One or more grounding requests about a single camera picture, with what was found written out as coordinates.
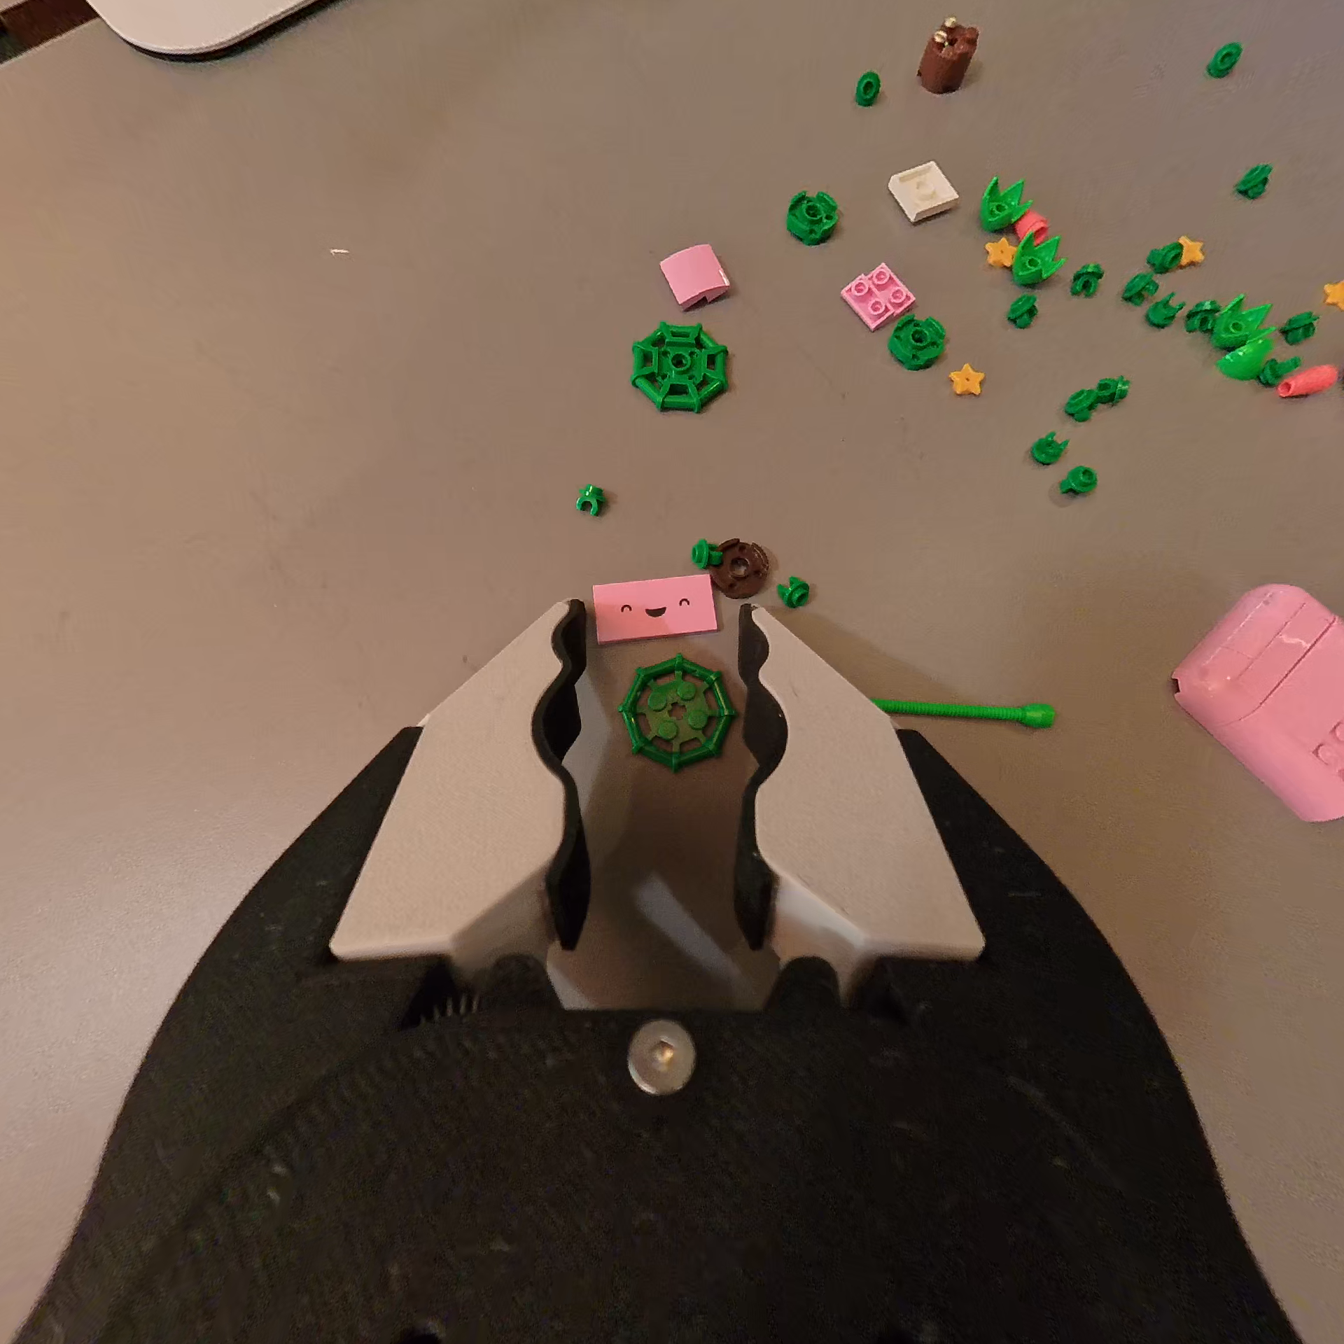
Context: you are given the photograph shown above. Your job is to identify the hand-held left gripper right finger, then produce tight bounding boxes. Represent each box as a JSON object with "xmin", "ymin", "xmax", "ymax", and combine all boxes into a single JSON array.
[{"xmin": 733, "ymin": 605, "xmax": 989, "ymax": 972}]

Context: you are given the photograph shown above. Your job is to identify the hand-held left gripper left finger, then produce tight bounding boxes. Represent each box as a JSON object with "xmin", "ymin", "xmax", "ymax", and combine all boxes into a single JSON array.
[{"xmin": 330, "ymin": 598, "xmax": 592, "ymax": 965}]

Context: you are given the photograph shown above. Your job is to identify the green web with round plate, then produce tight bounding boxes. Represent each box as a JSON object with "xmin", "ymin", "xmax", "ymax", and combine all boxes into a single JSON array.
[{"xmin": 619, "ymin": 651, "xmax": 741, "ymax": 775}]

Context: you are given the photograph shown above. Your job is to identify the pink brick block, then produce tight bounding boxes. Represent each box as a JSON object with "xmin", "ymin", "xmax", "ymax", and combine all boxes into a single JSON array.
[{"xmin": 1171, "ymin": 582, "xmax": 1344, "ymax": 823}]

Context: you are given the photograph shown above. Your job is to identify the green flexible rod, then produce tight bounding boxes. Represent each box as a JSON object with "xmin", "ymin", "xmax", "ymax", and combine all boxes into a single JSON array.
[{"xmin": 870, "ymin": 697, "xmax": 1059, "ymax": 732}]

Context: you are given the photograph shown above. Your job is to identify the pink smiley face tile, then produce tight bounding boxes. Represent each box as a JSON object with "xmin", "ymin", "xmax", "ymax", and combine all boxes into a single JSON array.
[{"xmin": 591, "ymin": 572, "xmax": 725, "ymax": 645}]

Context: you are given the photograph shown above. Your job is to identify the brown round holed plate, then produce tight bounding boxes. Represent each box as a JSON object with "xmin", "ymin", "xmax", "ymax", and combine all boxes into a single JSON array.
[{"xmin": 708, "ymin": 537, "xmax": 774, "ymax": 598}]

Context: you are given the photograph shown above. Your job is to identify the scattered small green clips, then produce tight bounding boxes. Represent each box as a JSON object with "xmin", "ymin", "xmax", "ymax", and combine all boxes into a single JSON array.
[{"xmin": 574, "ymin": 41, "xmax": 1321, "ymax": 610}]

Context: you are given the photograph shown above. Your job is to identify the plain green web piece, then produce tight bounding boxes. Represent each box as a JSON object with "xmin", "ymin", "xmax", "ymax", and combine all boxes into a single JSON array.
[{"xmin": 629, "ymin": 319, "xmax": 731, "ymax": 413}]

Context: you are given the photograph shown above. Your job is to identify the pink curved slope brick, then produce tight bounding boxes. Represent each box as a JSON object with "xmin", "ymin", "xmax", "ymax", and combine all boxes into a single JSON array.
[{"xmin": 659, "ymin": 243, "xmax": 735, "ymax": 314}]

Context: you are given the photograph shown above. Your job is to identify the white square tile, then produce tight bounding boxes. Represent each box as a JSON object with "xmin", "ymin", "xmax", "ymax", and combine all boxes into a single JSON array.
[{"xmin": 887, "ymin": 160, "xmax": 961, "ymax": 225}]

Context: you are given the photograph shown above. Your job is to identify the brown round brick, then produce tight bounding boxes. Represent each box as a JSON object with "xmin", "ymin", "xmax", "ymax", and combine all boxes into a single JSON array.
[{"xmin": 916, "ymin": 15, "xmax": 986, "ymax": 97}]

